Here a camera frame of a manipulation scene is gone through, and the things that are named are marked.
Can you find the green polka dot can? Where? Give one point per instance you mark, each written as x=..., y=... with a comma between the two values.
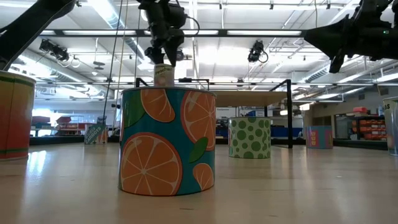
x=248, y=137

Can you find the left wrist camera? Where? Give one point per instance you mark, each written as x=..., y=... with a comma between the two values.
x=178, y=15

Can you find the teal can with orange slices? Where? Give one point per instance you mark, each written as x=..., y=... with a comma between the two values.
x=168, y=140

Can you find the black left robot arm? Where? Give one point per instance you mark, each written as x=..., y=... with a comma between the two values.
x=25, y=31

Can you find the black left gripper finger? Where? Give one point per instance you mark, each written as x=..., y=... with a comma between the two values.
x=172, y=49
x=158, y=55

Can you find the black overhead camera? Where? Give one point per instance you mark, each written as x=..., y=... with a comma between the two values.
x=256, y=51

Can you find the rack with orange bins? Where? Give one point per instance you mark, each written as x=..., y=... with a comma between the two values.
x=371, y=127

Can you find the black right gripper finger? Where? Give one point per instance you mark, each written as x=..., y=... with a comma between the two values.
x=337, y=60
x=329, y=35

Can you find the pink and blue can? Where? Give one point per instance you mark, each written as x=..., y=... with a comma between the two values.
x=318, y=137

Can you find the black overhead frame bar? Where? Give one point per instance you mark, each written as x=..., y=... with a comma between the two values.
x=140, y=32

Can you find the carrots can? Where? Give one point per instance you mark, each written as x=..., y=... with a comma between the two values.
x=94, y=135

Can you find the wooden shelf with black legs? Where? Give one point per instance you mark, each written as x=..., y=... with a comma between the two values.
x=248, y=99

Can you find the red tool cart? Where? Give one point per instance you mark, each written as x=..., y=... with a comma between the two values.
x=66, y=124

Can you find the peaches can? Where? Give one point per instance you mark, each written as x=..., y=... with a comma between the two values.
x=163, y=77

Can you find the black aluminium table frame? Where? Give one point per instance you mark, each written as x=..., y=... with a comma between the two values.
x=56, y=140

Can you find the orange red can green stripes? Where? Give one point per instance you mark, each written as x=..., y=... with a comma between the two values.
x=15, y=118

